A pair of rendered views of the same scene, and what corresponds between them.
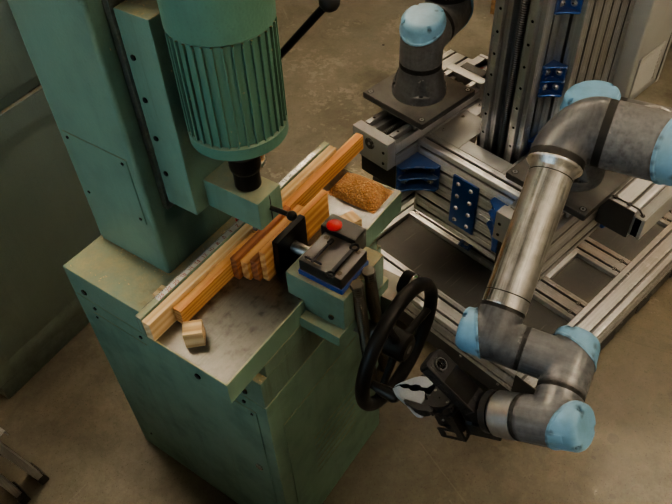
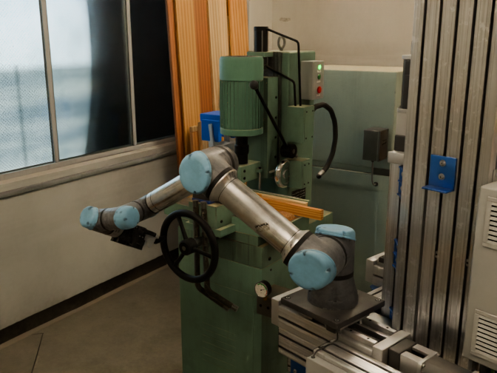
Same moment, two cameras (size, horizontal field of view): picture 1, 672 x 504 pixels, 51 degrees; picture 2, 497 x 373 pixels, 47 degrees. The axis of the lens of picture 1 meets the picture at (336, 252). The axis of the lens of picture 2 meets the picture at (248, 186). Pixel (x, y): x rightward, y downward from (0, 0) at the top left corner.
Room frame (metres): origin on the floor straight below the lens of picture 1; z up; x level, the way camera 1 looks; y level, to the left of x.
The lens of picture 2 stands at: (1.02, -2.16, 1.59)
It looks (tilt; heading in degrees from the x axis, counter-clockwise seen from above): 15 degrees down; 89
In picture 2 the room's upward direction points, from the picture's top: straight up
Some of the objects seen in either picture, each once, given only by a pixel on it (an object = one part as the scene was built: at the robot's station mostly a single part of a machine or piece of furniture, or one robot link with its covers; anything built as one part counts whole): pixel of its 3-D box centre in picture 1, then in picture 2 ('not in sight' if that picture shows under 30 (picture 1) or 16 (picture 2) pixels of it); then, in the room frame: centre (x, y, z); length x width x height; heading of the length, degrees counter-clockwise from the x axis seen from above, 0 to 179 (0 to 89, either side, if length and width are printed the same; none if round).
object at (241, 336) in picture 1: (302, 275); (226, 216); (0.95, 0.07, 0.87); 0.61 x 0.30 x 0.06; 143
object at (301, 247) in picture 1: (302, 250); not in sight; (0.95, 0.07, 0.95); 0.09 x 0.07 x 0.09; 143
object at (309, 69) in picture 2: not in sight; (312, 80); (1.32, 0.33, 1.40); 0.10 x 0.06 x 0.16; 53
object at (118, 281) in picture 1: (225, 268); (258, 228); (1.09, 0.26, 0.76); 0.57 x 0.45 x 0.09; 53
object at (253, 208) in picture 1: (244, 197); (245, 172); (1.03, 0.17, 1.03); 0.14 x 0.07 x 0.09; 53
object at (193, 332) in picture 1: (194, 333); not in sight; (0.78, 0.27, 0.92); 0.04 x 0.03 x 0.04; 96
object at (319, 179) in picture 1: (279, 218); (256, 201); (1.07, 0.12, 0.92); 0.62 x 0.02 x 0.04; 143
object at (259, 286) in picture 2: (406, 285); (263, 290); (1.10, -0.17, 0.65); 0.06 x 0.04 x 0.08; 143
